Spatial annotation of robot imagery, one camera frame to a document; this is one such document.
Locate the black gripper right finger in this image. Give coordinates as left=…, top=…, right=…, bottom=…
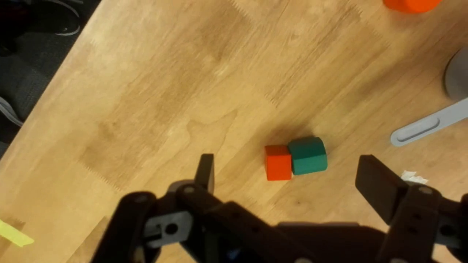
left=355, top=154, right=468, bottom=263

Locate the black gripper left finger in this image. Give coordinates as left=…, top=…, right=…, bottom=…
left=91, top=151, right=275, bottom=263

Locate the red cube block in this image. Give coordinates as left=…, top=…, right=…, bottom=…
left=265, top=144, right=291, bottom=181

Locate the green block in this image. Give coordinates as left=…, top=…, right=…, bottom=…
left=288, top=137, right=328, bottom=175

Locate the grey measuring cup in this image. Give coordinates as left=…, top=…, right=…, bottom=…
left=389, top=46, right=468, bottom=146

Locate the yellow tape piece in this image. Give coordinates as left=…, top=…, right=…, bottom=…
left=0, top=220, right=34, bottom=246

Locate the orange cylinder block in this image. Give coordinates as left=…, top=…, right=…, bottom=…
left=383, top=0, right=442, bottom=13

